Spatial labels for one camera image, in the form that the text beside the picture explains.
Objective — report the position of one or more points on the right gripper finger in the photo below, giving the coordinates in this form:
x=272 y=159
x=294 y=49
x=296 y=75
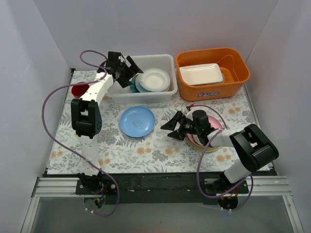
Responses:
x=178 y=134
x=171 y=124

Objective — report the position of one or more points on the red and black mug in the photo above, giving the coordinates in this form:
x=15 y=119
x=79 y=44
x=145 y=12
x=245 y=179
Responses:
x=79 y=89

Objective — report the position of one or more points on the white deep plate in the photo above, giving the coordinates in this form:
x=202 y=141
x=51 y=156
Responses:
x=156 y=71

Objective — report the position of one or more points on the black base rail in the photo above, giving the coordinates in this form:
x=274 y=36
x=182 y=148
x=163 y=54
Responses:
x=133 y=187

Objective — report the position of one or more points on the pale peach bottom plate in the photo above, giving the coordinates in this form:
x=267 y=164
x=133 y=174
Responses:
x=139 y=87

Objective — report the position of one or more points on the white plastic bin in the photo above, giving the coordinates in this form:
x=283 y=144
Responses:
x=164 y=62

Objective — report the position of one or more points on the teal scalloped plate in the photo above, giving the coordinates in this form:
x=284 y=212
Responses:
x=133 y=87

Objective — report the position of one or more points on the cream round plate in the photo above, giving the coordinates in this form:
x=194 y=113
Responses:
x=200 y=148

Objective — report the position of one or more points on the blue round plate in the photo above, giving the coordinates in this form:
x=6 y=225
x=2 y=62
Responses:
x=137 y=121

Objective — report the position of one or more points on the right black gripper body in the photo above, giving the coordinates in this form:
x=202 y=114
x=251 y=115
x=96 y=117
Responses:
x=181 y=126

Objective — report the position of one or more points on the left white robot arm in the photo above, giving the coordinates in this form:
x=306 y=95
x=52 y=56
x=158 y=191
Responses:
x=86 y=118

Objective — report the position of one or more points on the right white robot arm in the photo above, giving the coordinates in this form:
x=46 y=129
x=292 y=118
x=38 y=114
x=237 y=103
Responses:
x=254 y=149

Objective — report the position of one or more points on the white rectangular tray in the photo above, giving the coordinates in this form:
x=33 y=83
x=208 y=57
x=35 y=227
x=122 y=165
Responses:
x=203 y=74

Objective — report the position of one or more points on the floral patterned table mat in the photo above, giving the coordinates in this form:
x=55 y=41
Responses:
x=118 y=153

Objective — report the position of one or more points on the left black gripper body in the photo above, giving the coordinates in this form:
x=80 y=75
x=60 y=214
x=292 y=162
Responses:
x=125 y=73

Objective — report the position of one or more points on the orange plastic tub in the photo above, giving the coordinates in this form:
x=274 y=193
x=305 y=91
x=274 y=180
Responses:
x=231 y=63

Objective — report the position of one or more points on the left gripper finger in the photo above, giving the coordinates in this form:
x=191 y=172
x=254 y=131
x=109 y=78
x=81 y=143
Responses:
x=133 y=66
x=125 y=80

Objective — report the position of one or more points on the pink round plate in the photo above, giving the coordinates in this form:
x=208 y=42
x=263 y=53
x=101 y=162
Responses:
x=214 y=123

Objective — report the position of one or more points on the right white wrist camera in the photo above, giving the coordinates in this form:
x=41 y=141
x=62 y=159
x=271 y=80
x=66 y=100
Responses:
x=189 y=113

